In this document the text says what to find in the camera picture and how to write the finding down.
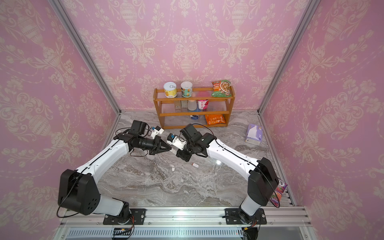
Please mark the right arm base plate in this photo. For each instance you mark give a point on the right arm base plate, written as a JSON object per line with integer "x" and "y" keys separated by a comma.
{"x": 236, "y": 216}

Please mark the aluminium front rail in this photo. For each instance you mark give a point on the aluminium front rail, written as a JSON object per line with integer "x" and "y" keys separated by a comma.
{"x": 219, "y": 217}

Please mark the green orange can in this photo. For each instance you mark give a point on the green orange can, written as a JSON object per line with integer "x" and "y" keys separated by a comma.
{"x": 187, "y": 89}

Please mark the white plastic bottle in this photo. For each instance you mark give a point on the white plastic bottle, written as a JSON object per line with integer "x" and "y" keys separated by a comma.
{"x": 192, "y": 105}

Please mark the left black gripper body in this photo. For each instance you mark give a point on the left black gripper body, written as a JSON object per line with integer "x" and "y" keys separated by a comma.
{"x": 149, "y": 144}

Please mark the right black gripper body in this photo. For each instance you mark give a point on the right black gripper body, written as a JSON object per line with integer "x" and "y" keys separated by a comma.
{"x": 188, "y": 151}

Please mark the purple tissue box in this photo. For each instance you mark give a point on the purple tissue box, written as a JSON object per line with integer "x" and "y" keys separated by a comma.
{"x": 254, "y": 135}

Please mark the green red snack packet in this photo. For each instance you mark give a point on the green red snack packet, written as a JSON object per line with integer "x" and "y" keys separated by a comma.
{"x": 221, "y": 89}

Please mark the orange snack bag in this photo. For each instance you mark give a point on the orange snack bag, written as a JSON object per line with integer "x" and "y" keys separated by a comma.
{"x": 215, "y": 119}

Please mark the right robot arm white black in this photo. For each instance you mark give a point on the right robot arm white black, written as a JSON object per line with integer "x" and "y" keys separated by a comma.
{"x": 260, "y": 174}

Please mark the pink white cup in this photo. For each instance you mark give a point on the pink white cup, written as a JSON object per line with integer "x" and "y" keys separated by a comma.
{"x": 203, "y": 104}

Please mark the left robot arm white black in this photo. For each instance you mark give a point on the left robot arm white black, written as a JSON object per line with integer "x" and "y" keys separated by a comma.
{"x": 78, "y": 190}

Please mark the yellow white can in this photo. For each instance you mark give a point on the yellow white can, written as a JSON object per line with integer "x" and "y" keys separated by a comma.
{"x": 170, "y": 90}

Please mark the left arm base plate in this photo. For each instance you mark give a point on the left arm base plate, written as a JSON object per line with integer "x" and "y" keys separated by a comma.
{"x": 130, "y": 217}

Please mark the purple candy bag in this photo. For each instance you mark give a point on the purple candy bag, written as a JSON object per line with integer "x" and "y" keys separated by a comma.
{"x": 278, "y": 193}

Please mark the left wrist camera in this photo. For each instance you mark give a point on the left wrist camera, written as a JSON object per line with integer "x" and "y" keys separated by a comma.
{"x": 156, "y": 131}

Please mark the wooden shelf rack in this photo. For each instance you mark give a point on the wooden shelf rack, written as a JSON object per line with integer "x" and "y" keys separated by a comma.
{"x": 175, "y": 113}

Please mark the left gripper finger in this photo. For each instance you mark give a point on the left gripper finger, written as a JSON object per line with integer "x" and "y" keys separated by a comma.
{"x": 160, "y": 144}
{"x": 156, "y": 151}

